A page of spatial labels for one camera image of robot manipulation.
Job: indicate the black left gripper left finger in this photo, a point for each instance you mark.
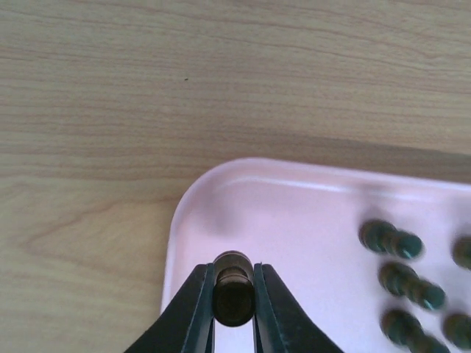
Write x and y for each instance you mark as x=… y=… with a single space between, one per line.
x=187 y=323

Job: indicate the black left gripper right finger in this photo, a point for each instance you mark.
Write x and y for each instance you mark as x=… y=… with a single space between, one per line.
x=280 y=324

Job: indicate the dark wooden chess rook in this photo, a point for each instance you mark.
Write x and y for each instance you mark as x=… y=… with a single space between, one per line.
x=233 y=292

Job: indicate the dark wooden chess pawn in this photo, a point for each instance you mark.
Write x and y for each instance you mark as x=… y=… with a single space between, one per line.
x=401 y=280
x=382 y=237
x=461 y=252
x=404 y=329
x=456 y=328

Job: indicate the pink plastic tray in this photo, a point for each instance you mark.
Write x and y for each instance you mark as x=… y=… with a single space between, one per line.
x=304 y=221

